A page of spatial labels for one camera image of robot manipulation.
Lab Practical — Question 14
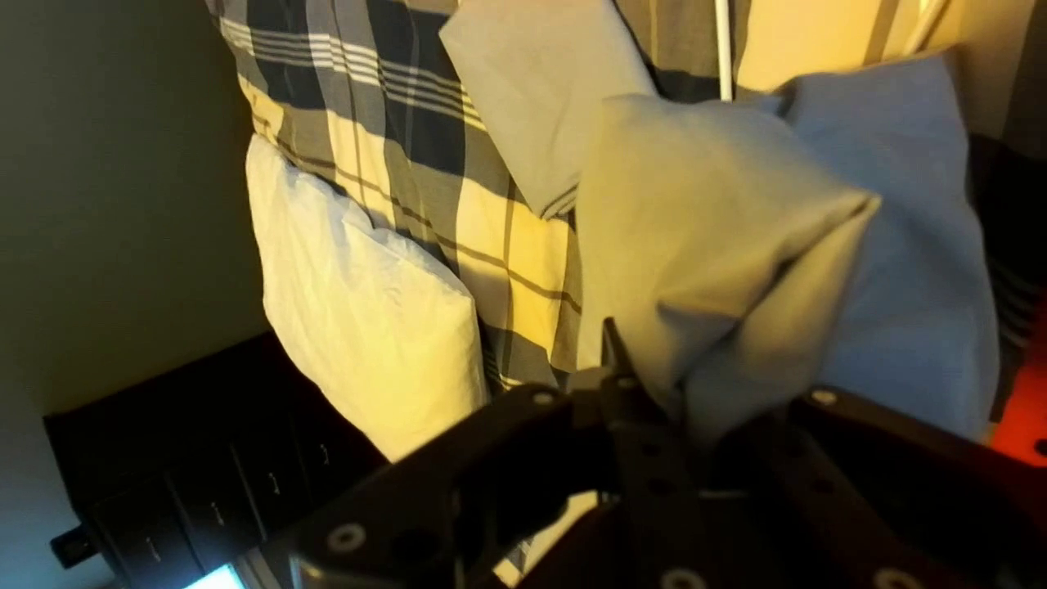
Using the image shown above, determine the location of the white pillow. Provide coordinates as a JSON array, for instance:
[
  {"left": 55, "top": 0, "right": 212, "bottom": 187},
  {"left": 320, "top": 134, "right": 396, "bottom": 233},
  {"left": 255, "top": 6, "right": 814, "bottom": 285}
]
[{"left": 242, "top": 132, "right": 603, "bottom": 589}]

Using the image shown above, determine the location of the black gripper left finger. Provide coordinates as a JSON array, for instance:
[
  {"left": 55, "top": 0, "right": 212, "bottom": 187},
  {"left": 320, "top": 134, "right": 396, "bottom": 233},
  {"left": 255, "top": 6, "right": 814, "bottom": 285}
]
[{"left": 284, "top": 319, "right": 712, "bottom": 589}]

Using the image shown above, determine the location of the black dresser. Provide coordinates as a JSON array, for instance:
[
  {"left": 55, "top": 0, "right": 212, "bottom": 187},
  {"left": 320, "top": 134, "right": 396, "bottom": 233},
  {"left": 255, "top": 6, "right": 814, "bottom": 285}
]
[{"left": 43, "top": 327, "right": 393, "bottom": 589}]

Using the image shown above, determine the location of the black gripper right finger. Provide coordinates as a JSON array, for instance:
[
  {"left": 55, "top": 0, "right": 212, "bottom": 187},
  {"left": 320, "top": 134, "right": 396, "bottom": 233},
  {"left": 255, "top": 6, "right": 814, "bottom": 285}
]
[{"left": 705, "top": 383, "right": 1047, "bottom": 589}]

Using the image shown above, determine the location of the plaid comforter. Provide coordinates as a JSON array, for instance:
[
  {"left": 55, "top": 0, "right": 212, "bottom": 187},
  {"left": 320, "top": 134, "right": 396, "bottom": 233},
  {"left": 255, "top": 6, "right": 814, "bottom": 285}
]
[{"left": 206, "top": 0, "right": 1047, "bottom": 438}]

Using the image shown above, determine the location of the small black device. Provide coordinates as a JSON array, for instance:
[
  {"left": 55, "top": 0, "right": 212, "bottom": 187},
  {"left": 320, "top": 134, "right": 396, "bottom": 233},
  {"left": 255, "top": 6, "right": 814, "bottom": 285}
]
[{"left": 45, "top": 522, "right": 112, "bottom": 574}]

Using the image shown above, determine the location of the bright window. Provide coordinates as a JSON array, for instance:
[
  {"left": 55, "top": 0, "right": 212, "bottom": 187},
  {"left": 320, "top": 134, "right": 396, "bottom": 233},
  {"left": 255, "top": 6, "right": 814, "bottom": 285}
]
[{"left": 179, "top": 561, "right": 252, "bottom": 589}]

